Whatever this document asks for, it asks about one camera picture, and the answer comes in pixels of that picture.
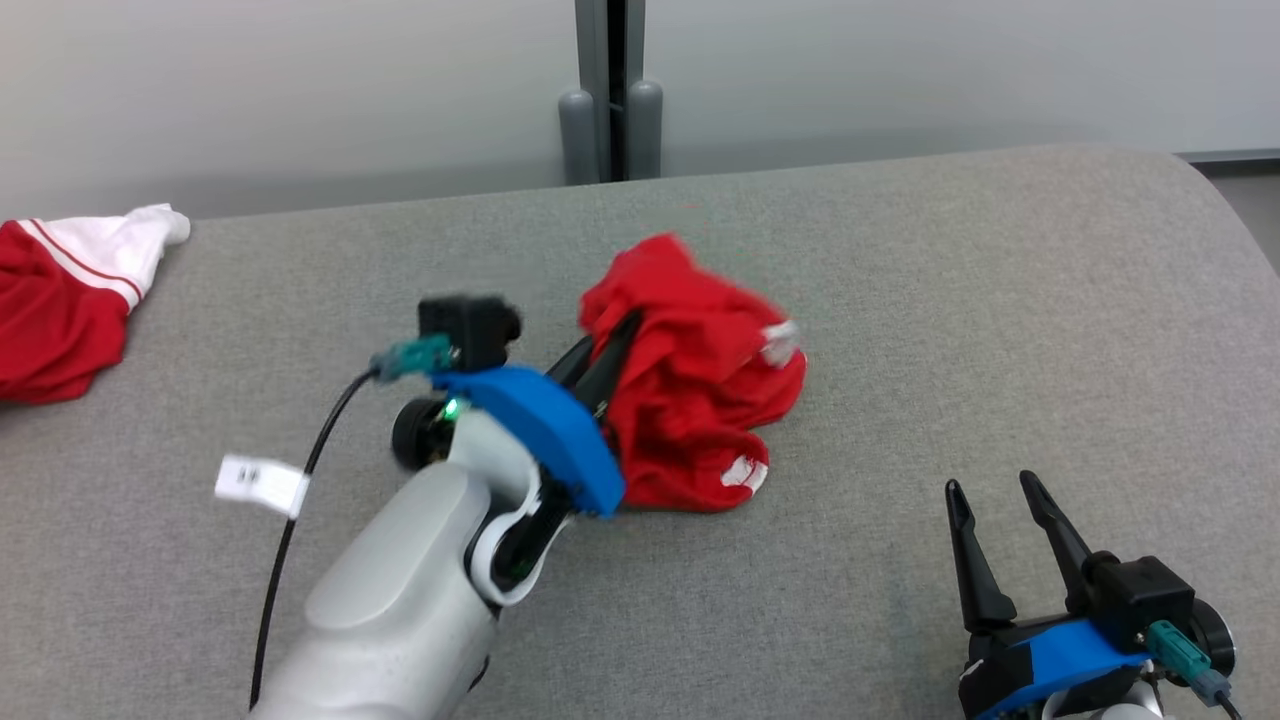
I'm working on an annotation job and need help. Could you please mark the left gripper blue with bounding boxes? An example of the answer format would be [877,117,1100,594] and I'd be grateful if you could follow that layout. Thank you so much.
[432,312,644,518]

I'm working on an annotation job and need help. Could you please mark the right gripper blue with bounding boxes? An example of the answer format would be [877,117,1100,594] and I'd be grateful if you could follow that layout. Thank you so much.
[945,471,1151,720]

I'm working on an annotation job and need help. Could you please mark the red shorts with white waistband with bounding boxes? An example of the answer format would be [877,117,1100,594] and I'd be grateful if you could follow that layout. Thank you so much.
[580,233,808,513]

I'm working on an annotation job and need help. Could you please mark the red basketball jersey white sleeves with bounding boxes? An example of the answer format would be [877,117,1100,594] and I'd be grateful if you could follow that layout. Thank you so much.
[0,204,191,405]

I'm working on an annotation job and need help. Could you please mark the grey vertical wall frame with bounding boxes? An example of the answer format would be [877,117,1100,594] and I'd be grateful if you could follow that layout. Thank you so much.
[575,0,646,183]

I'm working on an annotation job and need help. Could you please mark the left arm white cable label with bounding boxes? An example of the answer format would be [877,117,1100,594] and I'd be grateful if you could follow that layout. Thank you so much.
[215,455,311,519]

